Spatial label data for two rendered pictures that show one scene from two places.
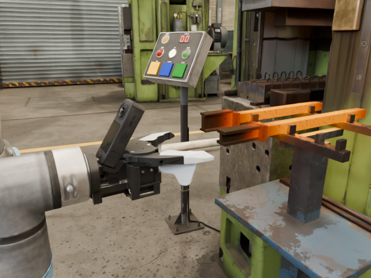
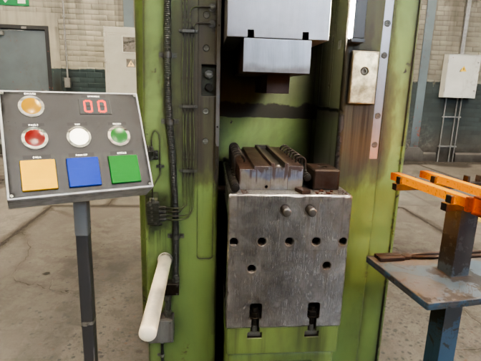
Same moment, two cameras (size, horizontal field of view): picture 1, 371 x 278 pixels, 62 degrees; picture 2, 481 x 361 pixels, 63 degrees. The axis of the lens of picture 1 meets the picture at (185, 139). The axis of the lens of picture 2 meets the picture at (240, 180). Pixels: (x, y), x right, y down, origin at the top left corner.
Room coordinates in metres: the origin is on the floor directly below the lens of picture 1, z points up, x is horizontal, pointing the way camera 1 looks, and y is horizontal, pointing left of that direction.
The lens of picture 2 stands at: (1.04, 0.92, 1.22)
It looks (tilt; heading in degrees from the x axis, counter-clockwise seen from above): 13 degrees down; 286
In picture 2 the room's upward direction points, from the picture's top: 2 degrees clockwise
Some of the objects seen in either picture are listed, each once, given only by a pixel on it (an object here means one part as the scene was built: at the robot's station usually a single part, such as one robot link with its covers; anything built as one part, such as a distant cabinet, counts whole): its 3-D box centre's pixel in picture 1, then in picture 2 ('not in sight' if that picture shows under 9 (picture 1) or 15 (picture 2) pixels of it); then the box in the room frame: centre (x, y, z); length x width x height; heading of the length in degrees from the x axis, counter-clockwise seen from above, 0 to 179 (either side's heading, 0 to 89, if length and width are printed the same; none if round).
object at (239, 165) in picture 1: (295, 148); (273, 232); (1.31, -0.49, 0.69); 0.56 x 0.38 x 0.45; 111
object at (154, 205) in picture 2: not in sight; (156, 213); (1.67, -0.25, 0.80); 0.06 x 0.03 x 0.14; 21
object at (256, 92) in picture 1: (291, 87); (262, 164); (1.35, -0.46, 0.96); 0.42 x 0.20 x 0.09; 111
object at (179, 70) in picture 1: (180, 70); (124, 169); (1.61, 0.03, 1.01); 0.07 x 0.05 x 0.07; 46
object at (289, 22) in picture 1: (310, 18); (270, 84); (1.35, -0.51, 1.24); 0.30 x 0.07 x 0.06; 111
